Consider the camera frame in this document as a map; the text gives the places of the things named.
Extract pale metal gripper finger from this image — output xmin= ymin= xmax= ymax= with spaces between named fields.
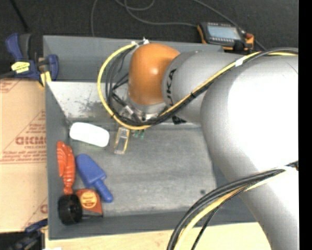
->
xmin=118 ymin=105 xmax=134 ymax=118
xmin=114 ymin=127 xmax=130 ymax=155

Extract white oblong bar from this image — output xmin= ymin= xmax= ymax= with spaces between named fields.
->
xmin=69 ymin=122 xmax=110 ymax=148

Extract blue toy trowel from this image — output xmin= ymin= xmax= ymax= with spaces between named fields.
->
xmin=75 ymin=153 xmax=114 ymax=204

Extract grey metal bin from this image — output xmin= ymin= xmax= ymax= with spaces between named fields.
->
xmin=42 ymin=34 xmax=258 ymax=240

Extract orange ribbed toy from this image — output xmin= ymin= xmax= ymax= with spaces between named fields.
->
xmin=56 ymin=140 xmax=77 ymax=195

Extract orange tape measure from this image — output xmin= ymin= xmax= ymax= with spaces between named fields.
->
xmin=74 ymin=188 xmax=104 ymax=217

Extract black rubber wheel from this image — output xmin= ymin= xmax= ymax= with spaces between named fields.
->
xmin=57 ymin=194 xmax=83 ymax=226

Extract brown cardboard board red print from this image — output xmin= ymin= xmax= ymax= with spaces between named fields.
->
xmin=0 ymin=78 xmax=49 ymax=234

